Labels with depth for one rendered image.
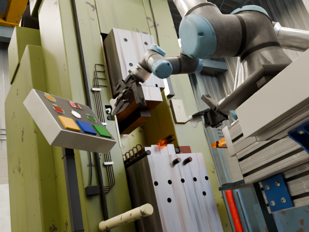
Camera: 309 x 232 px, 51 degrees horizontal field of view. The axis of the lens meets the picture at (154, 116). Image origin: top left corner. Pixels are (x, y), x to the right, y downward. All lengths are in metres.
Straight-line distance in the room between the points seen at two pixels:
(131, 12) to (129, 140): 0.93
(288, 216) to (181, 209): 3.82
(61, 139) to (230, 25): 0.77
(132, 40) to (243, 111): 1.48
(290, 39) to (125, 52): 0.99
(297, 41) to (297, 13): 9.24
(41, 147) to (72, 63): 0.58
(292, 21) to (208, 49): 9.87
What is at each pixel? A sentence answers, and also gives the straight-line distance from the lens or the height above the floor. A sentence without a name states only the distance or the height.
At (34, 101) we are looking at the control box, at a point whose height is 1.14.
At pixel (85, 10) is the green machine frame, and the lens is 2.30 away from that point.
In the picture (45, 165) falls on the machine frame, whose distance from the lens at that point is 2.17.
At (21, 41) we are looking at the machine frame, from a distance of 2.85.
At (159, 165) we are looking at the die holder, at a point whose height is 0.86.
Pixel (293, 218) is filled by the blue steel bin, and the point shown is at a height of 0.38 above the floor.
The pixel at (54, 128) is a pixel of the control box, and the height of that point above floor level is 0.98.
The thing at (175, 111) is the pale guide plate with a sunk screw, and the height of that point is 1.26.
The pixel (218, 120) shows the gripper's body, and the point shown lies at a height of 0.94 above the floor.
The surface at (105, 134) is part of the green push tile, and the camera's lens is 1.49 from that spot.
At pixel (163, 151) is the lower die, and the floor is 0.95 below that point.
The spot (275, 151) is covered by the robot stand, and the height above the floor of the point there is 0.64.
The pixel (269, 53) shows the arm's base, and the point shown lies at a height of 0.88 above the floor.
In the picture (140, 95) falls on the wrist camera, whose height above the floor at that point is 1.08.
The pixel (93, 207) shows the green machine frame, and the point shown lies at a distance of 1.72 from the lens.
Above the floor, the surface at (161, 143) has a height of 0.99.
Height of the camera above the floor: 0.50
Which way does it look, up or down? 21 degrees up
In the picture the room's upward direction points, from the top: 13 degrees counter-clockwise
